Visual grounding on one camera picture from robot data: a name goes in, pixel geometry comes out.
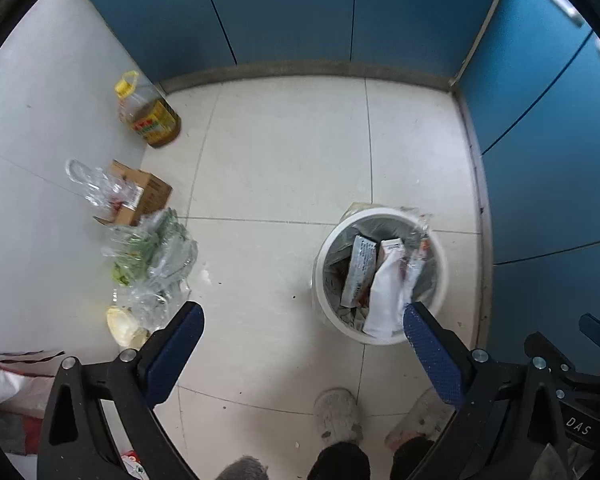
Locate cooking oil bottle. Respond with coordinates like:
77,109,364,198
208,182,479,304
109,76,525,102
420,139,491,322
114,70,182,148

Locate plastic bag with vegetables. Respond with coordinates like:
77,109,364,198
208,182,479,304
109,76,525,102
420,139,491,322
66,159,198,349

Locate blue kitchen cabinets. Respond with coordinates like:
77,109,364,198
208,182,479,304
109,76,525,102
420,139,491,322
78,0,600,376

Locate white trash bin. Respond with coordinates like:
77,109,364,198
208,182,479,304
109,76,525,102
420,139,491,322
311,203,449,346

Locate brown cardboard box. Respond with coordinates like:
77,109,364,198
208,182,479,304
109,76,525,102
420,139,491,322
94,159,172,226

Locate red white snack bag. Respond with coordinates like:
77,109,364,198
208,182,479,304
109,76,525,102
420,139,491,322
340,235,377,308

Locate left grey slipper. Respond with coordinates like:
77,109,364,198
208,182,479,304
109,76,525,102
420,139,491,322
314,388,363,446

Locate white tissue paper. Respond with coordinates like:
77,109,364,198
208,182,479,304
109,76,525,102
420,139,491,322
363,245,425,341

